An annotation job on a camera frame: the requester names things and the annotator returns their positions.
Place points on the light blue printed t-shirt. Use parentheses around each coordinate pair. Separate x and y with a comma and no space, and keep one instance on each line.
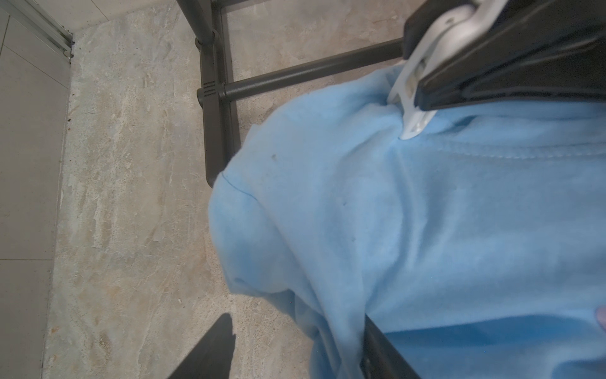
(477,247)

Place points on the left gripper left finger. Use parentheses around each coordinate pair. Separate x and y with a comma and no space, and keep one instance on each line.
(212,356)

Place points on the black clothes rack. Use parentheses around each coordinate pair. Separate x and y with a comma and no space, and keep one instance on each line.
(219,93)

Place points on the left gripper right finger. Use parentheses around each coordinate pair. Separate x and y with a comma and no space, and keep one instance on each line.
(380,359)

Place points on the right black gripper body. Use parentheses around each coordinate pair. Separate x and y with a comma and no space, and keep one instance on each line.
(535,51)

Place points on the white clothespin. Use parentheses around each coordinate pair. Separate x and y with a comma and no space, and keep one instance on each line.
(436,32)

